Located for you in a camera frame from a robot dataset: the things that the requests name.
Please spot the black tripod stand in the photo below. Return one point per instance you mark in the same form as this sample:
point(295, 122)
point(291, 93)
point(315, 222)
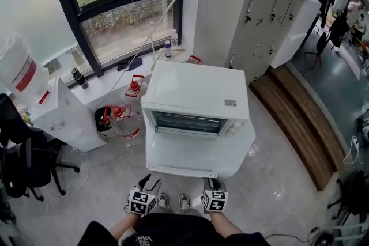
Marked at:
point(317, 49)

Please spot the person's black shirt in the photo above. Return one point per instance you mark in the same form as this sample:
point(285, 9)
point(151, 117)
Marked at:
point(173, 230)

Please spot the black pouch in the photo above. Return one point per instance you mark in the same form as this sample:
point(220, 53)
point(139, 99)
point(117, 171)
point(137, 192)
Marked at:
point(131, 64)

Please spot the large water bottle red label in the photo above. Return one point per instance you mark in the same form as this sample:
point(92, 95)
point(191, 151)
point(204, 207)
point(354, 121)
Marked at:
point(23, 69)

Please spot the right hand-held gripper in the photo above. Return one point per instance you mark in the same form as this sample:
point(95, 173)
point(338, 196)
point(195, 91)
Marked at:
point(214, 201)

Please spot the clear plastic bottle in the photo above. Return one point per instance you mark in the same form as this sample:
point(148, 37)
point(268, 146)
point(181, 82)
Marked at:
point(174, 39)

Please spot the clear water jug red label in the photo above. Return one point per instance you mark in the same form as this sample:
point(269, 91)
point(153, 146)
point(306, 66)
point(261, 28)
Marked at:
point(128, 124)

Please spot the black mesh office chair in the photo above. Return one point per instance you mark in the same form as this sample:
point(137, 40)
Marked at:
point(26, 152)

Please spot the white rectangular cabinet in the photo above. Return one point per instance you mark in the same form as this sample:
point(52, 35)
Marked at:
point(299, 28)

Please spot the black swivel chair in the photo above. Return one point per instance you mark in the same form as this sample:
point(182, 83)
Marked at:
point(353, 196)

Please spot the person's shoe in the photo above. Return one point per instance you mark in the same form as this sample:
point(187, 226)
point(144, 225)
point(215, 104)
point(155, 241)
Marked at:
point(163, 201)
point(184, 202)

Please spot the black window frame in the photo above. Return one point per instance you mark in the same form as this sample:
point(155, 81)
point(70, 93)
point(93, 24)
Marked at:
point(178, 8)

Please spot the white oven door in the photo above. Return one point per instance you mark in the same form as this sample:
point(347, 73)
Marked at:
point(181, 152)

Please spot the person's left forearm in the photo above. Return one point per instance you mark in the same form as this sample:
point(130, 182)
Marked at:
point(124, 226)

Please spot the white toaster oven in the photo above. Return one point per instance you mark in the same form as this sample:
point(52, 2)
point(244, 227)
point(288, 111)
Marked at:
point(196, 86)

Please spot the person's right shoe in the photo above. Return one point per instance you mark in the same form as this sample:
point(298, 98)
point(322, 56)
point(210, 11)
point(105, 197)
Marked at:
point(184, 202)

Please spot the white small table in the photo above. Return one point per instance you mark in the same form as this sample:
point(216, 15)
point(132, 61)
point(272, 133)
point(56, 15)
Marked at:
point(236, 149)

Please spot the white water dispenser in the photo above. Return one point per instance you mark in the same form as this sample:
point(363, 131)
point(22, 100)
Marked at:
point(69, 118)

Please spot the person's left shoe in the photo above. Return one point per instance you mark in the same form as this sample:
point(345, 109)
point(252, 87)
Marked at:
point(163, 201)

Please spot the white power strip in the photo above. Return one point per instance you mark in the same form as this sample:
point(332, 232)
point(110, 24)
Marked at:
point(355, 143)

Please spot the black thermos bottle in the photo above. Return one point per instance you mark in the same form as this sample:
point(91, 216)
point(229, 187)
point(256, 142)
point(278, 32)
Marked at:
point(79, 77)

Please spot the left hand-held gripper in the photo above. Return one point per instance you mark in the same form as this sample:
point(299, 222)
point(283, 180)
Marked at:
point(141, 201)

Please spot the grey metal locker cabinet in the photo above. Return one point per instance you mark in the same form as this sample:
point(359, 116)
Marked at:
point(259, 8)

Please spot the small white bottle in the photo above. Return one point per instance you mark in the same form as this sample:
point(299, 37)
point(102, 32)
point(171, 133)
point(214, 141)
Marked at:
point(168, 49)

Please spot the white trash bin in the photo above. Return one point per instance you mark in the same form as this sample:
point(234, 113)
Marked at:
point(105, 128)

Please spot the person's right forearm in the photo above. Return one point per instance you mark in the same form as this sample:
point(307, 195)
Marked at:
point(225, 224)

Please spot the wooden step platform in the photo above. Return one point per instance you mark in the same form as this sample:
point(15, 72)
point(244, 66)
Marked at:
point(299, 124)

